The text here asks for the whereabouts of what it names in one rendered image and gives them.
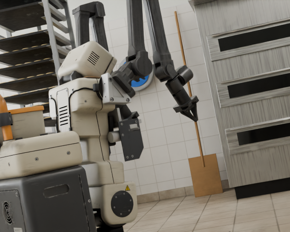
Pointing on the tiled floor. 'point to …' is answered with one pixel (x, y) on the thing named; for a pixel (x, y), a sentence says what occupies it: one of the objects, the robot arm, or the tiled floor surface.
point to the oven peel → (215, 176)
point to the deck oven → (254, 89)
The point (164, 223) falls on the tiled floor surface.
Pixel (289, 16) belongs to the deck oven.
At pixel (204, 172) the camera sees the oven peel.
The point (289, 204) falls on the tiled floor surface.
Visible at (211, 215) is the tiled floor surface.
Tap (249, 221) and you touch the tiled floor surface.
